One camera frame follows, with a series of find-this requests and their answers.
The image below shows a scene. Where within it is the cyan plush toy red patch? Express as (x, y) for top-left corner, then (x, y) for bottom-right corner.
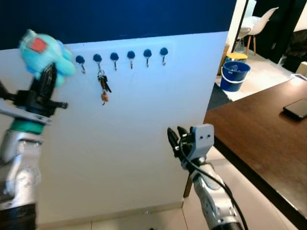
(18, 29), (76, 88)

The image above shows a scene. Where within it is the bunch of keys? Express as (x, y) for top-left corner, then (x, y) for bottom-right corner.
(97, 69), (112, 106)

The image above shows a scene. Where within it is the black smartphone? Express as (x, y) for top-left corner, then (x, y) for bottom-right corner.
(282, 98), (307, 121)

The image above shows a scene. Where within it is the dark sofa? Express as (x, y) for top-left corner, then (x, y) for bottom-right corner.
(283, 30), (307, 73)

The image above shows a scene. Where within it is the wooden table leg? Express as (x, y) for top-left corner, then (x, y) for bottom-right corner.
(183, 173), (193, 199)

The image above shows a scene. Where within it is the dark grey rug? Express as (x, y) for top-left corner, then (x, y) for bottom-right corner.
(206, 82), (233, 112)

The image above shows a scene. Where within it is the black door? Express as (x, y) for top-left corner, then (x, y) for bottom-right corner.
(248, 0), (307, 65)

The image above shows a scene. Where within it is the blue plastic bucket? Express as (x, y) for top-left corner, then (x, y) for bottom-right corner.
(219, 60), (251, 92)

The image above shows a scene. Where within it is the brown cardboard box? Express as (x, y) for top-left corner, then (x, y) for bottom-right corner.
(221, 45), (232, 73)

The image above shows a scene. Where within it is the white shell chair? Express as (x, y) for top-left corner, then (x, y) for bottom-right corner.
(237, 7), (279, 56)

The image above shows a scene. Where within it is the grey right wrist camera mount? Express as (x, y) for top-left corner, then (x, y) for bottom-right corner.
(188, 123), (215, 162)

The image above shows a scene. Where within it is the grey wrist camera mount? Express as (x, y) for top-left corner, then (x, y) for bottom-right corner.
(0, 100), (51, 127)
(188, 123), (215, 162)

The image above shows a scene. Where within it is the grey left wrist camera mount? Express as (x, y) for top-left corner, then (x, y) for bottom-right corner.
(0, 100), (51, 127)

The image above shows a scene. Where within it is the blue wall hook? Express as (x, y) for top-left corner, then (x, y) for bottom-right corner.
(93, 54), (104, 71)
(109, 52), (120, 71)
(142, 48), (153, 68)
(126, 50), (136, 69)
(75, 55), (87, 74)
(159, 46), (169, 66)

